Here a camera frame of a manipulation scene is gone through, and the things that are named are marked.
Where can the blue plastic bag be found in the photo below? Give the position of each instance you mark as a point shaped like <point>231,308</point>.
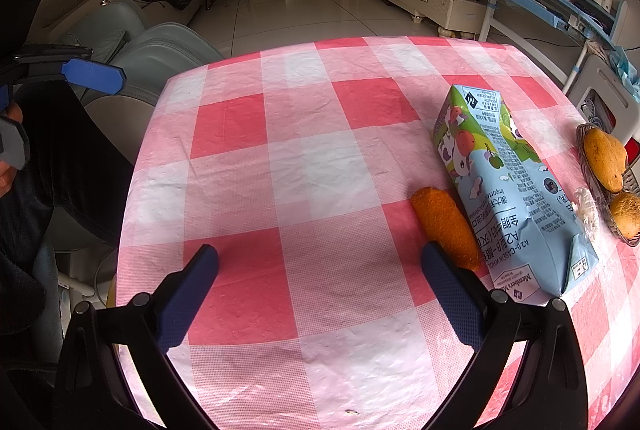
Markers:
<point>627,64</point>

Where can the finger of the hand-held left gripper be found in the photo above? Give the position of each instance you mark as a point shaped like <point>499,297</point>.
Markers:
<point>95,75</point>
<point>4,97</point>

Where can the red white checked tablecloth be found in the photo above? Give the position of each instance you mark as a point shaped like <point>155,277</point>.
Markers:
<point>300,159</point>

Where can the small yellow mango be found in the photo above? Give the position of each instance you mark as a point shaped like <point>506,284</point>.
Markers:
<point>626,210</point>

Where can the light blue milk carton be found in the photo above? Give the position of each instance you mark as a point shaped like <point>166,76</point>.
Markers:
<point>510,190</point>

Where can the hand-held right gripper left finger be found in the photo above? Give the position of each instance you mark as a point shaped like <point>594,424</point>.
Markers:
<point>190,295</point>

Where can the large yellow mango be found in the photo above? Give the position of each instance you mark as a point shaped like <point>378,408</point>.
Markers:
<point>605,157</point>

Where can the white plastic stool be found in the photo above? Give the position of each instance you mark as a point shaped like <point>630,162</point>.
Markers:
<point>595,79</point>

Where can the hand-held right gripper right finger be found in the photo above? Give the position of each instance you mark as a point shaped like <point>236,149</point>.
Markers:
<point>450,295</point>

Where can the person's left hand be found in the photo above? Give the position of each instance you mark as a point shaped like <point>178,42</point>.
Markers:
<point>6,182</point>

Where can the person's black clothing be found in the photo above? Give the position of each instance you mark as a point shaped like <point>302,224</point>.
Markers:
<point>65,159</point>

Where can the grey-green armchair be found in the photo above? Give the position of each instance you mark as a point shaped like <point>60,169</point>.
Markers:
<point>165,49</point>

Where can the small crumpled clear wrapper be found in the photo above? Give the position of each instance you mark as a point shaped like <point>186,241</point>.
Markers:
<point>587,212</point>

